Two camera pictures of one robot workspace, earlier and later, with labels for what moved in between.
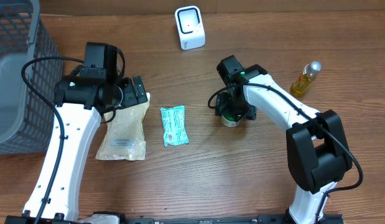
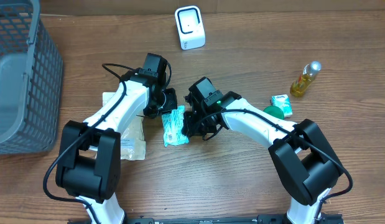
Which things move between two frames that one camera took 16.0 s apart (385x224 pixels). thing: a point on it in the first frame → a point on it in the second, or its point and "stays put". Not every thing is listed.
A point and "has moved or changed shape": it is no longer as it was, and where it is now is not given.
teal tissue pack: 174,126 stays put
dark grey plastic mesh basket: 22,119 stays put
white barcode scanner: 191,27 stays put
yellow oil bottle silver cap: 301,84 stays put
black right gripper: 224,107 → 192,129
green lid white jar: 229,119 has moved or changed shape
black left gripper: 130,97 → 171,93
